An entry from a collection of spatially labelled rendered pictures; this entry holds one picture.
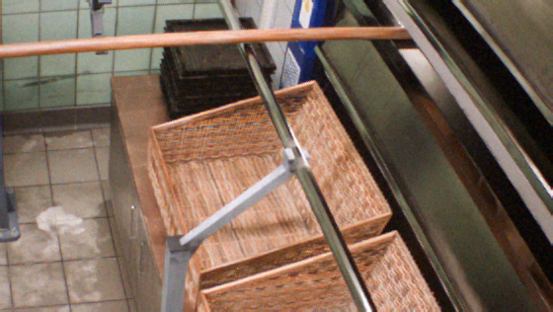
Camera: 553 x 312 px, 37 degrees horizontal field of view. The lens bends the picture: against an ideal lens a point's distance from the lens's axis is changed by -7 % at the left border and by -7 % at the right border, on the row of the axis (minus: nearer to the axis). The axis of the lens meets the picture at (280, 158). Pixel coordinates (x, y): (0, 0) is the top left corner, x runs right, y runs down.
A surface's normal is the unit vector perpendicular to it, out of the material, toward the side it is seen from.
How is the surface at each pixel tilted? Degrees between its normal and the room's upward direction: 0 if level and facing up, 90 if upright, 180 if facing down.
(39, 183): 0
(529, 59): 70
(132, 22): 90
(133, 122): 0
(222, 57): 0
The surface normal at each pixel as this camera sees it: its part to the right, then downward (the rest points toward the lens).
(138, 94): 0.15, -0.76
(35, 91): 0.29, 0.65
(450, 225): -0.84, -0.19
